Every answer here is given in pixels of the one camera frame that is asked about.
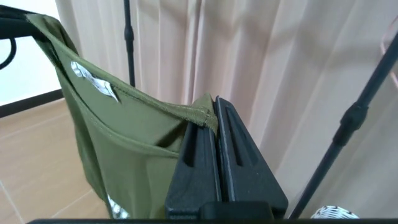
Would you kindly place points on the black clothes rack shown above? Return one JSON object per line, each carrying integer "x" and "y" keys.
{"x": 353, "y": 121}

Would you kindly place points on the white laundry basket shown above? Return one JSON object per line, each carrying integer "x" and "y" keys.
{"x": 332, "y": 213}

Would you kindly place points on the beige curtain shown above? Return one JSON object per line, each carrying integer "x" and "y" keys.
{"x": 248, "y": 62}

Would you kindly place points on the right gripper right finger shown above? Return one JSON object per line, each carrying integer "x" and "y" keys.
{"x": 255, "y": 186}

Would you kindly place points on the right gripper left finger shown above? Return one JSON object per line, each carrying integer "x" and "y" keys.
{"x": 189, "y": 186}

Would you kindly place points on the green long-sleeved shirt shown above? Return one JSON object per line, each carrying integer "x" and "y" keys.
{"x": 130, "y": 140}

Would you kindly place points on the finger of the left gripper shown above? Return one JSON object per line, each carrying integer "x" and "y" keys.
{"x": 15, "y": 28}

